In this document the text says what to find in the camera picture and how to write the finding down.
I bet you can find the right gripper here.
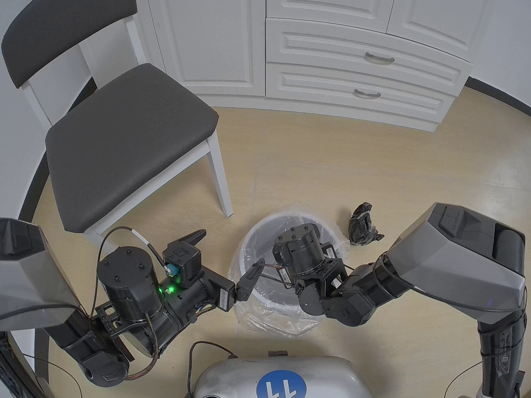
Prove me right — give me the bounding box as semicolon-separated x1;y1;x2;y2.
320;241;339;266

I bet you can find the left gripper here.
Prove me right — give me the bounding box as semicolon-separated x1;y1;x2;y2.
164;229;266;335

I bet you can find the black plastic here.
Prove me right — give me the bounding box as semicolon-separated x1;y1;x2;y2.
348;201;385;246

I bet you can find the black cable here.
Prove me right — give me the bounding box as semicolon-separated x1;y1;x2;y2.
188;340;238;398
92;226;171;318
17;351;84;398
445;362;485;398

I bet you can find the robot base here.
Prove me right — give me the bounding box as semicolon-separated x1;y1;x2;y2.
195;354;374;398

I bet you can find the white wardrobe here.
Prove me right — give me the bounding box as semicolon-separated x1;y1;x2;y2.
135;0;497;133

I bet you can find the grey and white chair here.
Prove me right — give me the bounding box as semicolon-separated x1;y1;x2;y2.
1;0;234;245

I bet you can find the white trash bin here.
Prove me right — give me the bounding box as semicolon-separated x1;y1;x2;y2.
241;215;347;316

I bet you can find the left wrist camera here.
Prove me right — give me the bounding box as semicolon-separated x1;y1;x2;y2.
163;241;203;288

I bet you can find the clear plastic bag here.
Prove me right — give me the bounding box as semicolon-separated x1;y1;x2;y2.
230;210;353;339

